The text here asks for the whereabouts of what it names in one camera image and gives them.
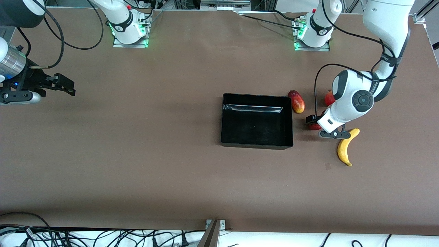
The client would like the black plastic box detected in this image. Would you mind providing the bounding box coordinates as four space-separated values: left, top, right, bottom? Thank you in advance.
220 93 294 150

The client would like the yellow banana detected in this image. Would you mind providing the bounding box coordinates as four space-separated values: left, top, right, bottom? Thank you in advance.
337 128 360 167

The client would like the red yellow mango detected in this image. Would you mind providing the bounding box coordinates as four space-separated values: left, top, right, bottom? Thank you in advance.
287 90 305 114

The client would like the grey power strip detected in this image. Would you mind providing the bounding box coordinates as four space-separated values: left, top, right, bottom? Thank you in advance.
200 0 251 11

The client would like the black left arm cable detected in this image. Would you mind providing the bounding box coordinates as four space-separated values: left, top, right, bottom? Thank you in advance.
314 0 399 117

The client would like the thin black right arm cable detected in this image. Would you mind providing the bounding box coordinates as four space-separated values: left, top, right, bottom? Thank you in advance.
16 27 32 58

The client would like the long black right arm cable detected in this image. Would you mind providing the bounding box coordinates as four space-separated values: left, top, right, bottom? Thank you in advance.
30 0 104 69

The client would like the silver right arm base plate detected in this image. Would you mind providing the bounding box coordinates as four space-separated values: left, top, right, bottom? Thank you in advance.
112 14 150 48

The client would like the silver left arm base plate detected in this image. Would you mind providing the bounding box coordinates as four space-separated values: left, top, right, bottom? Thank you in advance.
294 17 331 52

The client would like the black cable to base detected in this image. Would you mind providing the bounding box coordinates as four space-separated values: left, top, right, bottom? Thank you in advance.
239 10 299 30

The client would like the black looped floor cable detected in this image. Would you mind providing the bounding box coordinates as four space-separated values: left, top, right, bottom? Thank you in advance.
0 212 52 237

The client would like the metal table bracket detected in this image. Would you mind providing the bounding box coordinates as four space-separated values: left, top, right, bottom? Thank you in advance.
197 219 227 247

